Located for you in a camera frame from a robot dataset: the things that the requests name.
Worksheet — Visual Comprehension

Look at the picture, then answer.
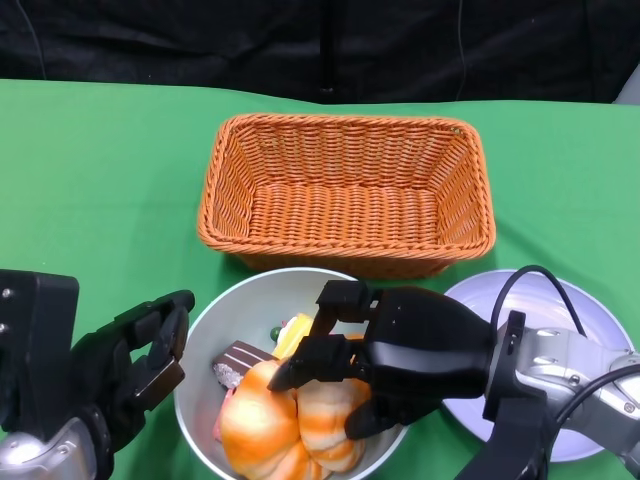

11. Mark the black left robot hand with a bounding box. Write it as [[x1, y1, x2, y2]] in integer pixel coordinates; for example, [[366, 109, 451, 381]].
[[69, 288, 196, 451]]

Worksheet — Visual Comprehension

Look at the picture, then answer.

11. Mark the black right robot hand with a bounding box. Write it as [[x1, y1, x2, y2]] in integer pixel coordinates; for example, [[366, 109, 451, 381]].
[[267, 279, 501, 441]]

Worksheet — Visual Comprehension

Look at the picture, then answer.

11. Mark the orange striped bread ring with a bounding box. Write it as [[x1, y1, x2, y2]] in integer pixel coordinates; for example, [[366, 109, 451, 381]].
[[219, 359, 321, 480], [294, 332, 374, 474]]

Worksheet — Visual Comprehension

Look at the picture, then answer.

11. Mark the yellow layered cake slice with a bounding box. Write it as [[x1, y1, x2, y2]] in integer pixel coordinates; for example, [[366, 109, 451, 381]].
[[272, 312, 316, 361]]

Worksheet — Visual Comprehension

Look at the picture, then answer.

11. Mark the salmon pink cake slice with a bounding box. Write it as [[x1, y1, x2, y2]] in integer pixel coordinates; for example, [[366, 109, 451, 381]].
[[212, 387, 241, 444]]

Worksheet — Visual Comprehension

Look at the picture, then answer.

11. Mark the chocolate layered cake slice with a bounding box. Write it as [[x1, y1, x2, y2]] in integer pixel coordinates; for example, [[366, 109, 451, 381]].
[[212, 339, 274, 389]]

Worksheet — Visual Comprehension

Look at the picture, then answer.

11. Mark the pale grey-green bowl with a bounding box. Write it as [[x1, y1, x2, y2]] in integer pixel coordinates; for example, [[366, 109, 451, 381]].
[[173, 267, 416, 480]]

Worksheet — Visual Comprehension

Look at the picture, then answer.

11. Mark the lavender round plate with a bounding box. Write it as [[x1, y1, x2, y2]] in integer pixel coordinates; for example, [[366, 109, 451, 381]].
[[442, 269, 635, 464]]

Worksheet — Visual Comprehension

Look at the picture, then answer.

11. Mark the orange wicker basket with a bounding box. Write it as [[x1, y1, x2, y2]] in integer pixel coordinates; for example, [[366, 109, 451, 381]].
[[196, 113, 496, 280]]

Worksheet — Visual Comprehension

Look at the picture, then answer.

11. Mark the green tablecloth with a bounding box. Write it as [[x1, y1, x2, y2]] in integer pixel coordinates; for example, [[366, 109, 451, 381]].
[[0, 77, 640, 480]]

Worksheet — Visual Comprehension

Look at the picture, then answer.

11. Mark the black backdrop cloth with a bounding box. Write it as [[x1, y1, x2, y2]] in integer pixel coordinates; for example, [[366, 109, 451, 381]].
[[0, 0, 640, 106]]

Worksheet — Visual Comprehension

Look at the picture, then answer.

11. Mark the black left wrist camera housing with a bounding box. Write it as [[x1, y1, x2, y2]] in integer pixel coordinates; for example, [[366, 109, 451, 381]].
[[0, 268, 81, 431]]

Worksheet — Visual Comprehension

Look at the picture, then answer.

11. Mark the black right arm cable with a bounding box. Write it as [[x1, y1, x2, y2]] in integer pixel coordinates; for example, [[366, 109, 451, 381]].
[[489, 264, 591, 351]]

